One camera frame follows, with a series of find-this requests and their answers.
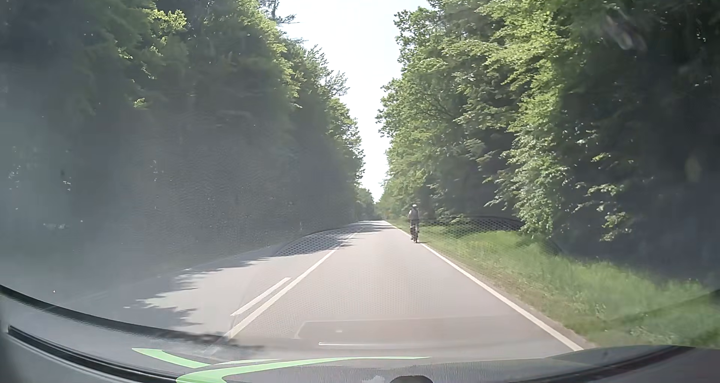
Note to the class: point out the person on bicycle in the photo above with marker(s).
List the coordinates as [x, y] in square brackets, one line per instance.
[414, 221]

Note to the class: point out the grey asphalt road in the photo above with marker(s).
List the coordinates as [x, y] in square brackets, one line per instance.
[388, 282]

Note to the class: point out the road markings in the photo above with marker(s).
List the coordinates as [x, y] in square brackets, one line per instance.
[281, 295]

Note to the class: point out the wood of dark trees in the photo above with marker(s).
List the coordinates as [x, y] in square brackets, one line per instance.
[157, 124]

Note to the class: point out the wood of green trees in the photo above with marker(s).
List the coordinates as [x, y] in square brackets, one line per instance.
[562, 102]

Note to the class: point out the grass verge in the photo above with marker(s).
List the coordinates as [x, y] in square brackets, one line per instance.
[562, 284]

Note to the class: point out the car's own bonnet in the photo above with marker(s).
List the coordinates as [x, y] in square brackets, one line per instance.
[506, 369]

